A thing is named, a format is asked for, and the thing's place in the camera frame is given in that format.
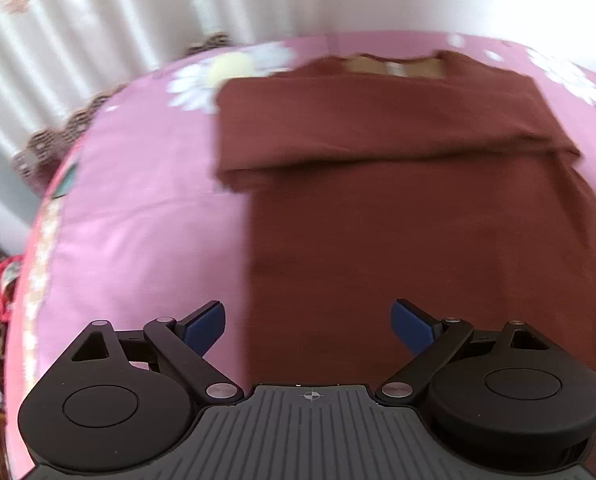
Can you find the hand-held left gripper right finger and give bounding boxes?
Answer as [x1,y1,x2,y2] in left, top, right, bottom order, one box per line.
[376,299,549,404]

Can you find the white curtain with lace trim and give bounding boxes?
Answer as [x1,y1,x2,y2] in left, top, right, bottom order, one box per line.
[0,0,329,191]

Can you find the maroon long-sleeved sweater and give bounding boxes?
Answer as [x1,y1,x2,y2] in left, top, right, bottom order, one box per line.
[213,50,596,396]

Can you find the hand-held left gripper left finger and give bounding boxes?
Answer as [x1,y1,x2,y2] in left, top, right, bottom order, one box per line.
[69,301,244,405]

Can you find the pink floral blanket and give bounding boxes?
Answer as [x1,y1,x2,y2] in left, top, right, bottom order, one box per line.
[3,30,596,480]

